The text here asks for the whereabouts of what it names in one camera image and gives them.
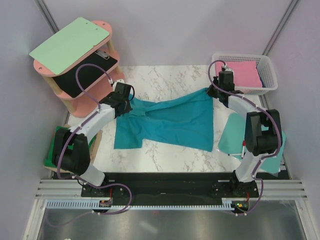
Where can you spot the black clipboard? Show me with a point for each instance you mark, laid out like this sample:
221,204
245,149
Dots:
87,75

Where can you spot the teal t shirt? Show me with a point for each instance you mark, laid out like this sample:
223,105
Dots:
187,121

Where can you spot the blue folded cloth in basket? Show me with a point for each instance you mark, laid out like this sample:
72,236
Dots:
262,83

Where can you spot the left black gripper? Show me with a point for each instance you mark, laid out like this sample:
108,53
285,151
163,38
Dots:
128,108

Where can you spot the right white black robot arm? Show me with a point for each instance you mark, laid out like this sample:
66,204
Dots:
262,134

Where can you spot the red capped marker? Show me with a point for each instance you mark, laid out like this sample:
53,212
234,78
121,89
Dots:
243,149

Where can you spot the turquoise plastic board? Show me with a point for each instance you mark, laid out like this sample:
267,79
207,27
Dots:
231,142

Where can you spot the green folded t shirt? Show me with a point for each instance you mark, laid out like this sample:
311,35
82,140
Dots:
48,160

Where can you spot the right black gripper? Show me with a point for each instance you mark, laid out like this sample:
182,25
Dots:
210,92

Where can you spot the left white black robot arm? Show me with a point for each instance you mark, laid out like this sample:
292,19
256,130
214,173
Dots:
71,150

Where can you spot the black capped marker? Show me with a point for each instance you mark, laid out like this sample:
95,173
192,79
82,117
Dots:
234,154

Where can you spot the white plastic basket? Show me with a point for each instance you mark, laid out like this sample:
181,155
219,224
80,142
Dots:
264,67

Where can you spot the aluminium rail frame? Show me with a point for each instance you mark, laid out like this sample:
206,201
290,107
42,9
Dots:
49,189

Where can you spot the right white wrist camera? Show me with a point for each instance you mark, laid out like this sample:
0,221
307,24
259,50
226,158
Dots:
226,68

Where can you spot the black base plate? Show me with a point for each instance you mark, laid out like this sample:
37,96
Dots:
171,188

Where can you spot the pink folded t shirt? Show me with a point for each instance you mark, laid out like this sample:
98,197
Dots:
245,73

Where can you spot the white slotted cable duct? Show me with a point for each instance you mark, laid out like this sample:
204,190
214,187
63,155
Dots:
96,204

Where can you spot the light green clipboard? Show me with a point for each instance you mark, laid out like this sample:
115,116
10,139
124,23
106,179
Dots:
69,45

